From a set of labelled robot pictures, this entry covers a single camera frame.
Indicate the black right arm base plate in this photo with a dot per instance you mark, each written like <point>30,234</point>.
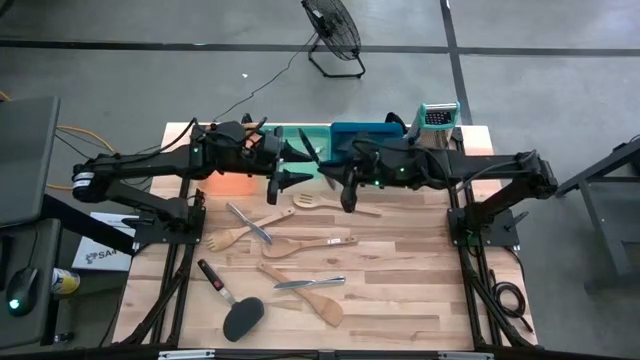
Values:
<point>500,225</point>

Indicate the white printed cardboard box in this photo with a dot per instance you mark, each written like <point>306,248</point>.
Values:
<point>100,259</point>

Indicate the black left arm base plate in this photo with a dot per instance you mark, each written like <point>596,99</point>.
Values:
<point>150,231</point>

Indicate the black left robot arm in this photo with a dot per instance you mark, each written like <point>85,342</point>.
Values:
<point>150,160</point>

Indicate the dark grey desk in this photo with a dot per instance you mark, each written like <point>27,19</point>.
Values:
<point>30,325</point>

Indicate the black aluminium frame rail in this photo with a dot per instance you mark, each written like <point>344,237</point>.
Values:
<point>172,300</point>
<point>475,295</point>

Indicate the wooden spoon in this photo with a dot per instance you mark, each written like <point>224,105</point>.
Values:
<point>280,247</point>

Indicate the black metal stand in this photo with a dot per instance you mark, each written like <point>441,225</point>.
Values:
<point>600,167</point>

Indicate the black frame cross bar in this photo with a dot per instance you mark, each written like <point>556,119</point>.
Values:
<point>275,356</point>

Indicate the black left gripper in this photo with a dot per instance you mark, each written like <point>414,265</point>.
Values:
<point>272,150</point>

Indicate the orange plastic bin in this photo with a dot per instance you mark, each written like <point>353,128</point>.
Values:
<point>230,186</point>

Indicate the black spatula red button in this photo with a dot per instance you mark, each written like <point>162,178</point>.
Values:
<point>242,317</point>

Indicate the dark grey laptop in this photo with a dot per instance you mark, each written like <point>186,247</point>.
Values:
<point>25,155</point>

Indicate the silver metal bracket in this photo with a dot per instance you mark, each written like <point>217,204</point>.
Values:
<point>185,355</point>
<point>465,356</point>

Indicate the wooden slotted spatula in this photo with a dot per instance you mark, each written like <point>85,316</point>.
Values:
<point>306,200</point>

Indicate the yellow blue drink can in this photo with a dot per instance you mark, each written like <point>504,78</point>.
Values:
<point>65,281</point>

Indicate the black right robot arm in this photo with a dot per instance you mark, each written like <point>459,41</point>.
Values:
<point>490,167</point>

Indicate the black diagonal desk leg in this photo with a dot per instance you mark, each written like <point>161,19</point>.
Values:
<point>85,225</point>

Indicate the blue plastic bin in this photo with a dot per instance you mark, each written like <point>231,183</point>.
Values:
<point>365,132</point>

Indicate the black computer mouse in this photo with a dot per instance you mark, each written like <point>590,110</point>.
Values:
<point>22,287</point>

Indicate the black table edge clamp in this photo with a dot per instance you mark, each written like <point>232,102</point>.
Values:
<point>246,119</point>

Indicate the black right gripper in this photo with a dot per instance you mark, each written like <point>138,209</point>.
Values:
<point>357,172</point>

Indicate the black floor fan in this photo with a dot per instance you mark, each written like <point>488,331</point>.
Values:
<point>332,25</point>

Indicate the wooden spork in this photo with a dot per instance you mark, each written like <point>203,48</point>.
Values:
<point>225,239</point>

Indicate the mint green plastic bin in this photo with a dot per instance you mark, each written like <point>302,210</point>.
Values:
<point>292,137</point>

